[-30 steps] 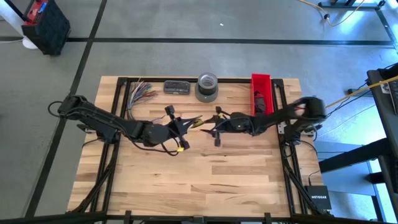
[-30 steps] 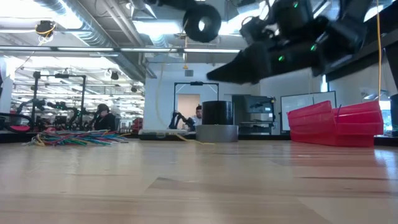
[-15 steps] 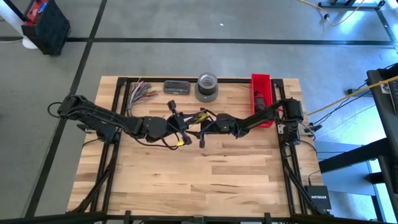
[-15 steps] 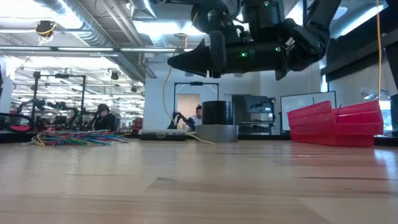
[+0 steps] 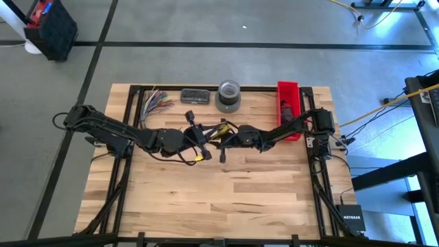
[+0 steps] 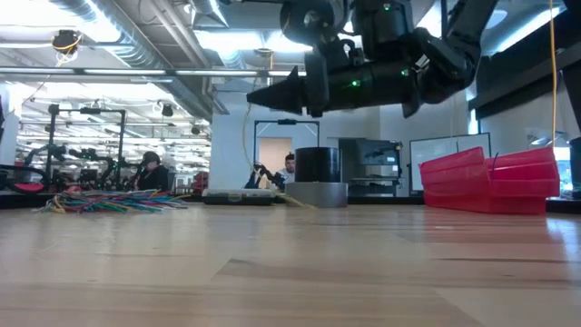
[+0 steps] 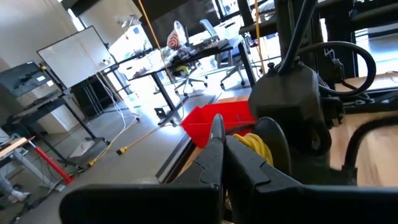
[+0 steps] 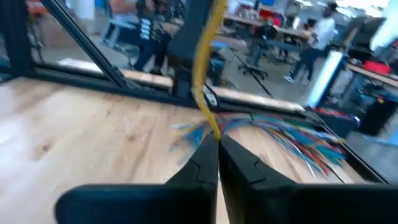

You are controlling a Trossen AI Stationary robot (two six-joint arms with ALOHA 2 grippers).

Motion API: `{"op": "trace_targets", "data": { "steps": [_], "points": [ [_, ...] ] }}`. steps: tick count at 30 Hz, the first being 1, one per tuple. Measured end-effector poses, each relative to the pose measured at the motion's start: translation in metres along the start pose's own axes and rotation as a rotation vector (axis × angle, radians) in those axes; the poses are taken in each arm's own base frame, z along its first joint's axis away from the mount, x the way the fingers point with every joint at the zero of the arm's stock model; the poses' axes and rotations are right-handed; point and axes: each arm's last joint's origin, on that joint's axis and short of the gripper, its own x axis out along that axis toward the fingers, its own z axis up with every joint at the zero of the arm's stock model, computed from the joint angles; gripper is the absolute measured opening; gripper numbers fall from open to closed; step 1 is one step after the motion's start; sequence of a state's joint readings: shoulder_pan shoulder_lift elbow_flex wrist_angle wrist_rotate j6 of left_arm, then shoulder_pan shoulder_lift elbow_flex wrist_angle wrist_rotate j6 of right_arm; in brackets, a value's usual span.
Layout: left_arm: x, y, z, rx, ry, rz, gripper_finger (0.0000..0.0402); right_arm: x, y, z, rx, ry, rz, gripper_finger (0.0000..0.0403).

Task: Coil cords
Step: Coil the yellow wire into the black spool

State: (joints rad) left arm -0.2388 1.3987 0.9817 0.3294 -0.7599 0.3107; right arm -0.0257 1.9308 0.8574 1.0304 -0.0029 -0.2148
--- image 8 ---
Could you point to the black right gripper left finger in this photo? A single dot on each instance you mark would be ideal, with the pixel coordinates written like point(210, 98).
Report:
point(140, 205)

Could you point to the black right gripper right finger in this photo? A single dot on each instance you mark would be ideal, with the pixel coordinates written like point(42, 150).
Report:
point(280, 205)

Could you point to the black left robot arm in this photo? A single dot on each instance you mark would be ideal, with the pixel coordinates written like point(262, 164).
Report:
point(183, 46)

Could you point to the red black tool case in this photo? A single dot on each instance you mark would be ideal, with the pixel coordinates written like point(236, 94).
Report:
point(339, 123)

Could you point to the black waste bin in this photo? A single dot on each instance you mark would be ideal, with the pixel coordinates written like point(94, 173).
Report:
point(377, 116)

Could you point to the white pillar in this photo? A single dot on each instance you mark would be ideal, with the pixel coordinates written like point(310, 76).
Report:
point(325, 77)

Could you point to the office chair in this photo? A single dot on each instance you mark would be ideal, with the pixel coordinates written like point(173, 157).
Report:
point(253, 71)

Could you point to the person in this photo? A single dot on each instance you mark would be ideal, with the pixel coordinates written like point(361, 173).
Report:
point(264, 34)
point(323, 29)
point(149, 46)

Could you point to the wooden workbench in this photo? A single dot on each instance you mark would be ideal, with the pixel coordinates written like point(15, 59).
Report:
point(289, 31)

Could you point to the black aluminium table frame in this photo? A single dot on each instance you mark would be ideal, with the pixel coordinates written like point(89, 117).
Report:
point(77, 79)

